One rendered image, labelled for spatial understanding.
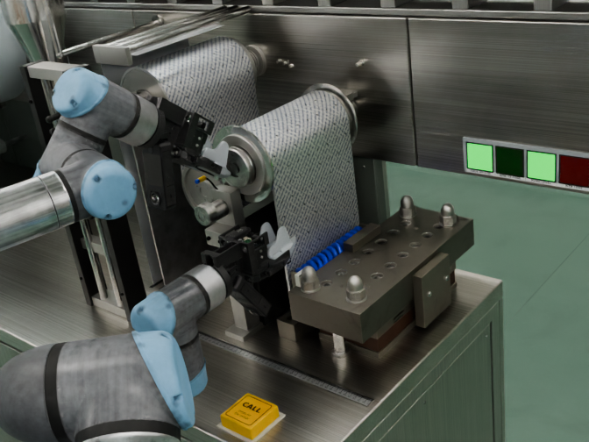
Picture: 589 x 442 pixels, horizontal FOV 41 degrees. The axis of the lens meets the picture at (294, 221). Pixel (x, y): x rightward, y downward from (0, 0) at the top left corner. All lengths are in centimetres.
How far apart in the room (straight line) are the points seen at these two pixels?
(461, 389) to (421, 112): 55
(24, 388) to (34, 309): 94
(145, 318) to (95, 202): 25
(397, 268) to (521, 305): 183
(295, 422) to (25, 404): 55
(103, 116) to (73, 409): 46
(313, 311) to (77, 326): 56
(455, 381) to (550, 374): 134
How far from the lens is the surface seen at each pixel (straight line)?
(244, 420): 132
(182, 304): 125
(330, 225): 155
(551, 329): 313
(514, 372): 290
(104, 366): 90
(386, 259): 149
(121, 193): 106
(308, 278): 140
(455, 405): 162
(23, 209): 105
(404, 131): 159
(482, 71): 146
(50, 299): 187
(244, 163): 138
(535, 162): 146
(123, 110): 120
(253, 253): 134
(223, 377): 146
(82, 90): 116
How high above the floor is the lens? 175
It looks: 25 degrees down
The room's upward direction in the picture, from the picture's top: 8 degrees counter-clockwise
